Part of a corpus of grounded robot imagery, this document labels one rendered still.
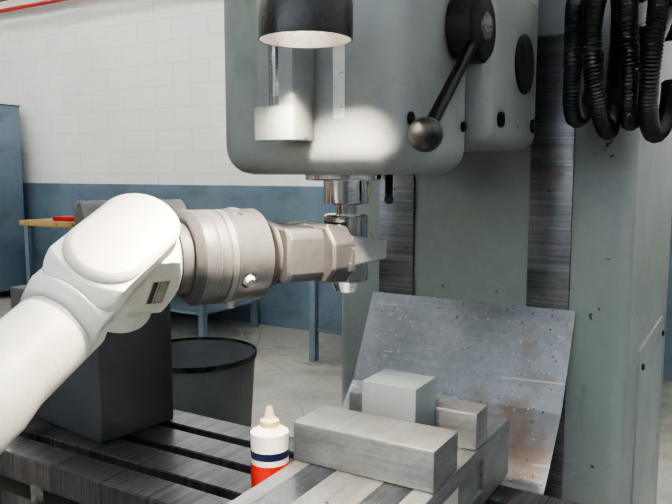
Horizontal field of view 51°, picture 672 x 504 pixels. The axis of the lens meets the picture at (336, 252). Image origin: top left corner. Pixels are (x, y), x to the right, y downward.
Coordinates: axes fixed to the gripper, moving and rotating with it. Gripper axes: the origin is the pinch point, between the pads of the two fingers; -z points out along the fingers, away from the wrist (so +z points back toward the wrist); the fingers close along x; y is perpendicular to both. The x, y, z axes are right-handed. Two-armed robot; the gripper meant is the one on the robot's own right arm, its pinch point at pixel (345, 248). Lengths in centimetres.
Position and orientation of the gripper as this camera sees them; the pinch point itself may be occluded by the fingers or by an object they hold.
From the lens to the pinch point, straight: 74.2
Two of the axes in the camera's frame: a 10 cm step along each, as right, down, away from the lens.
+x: -5.6, -0.9, 8.2
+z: -8.3, 0.6, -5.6
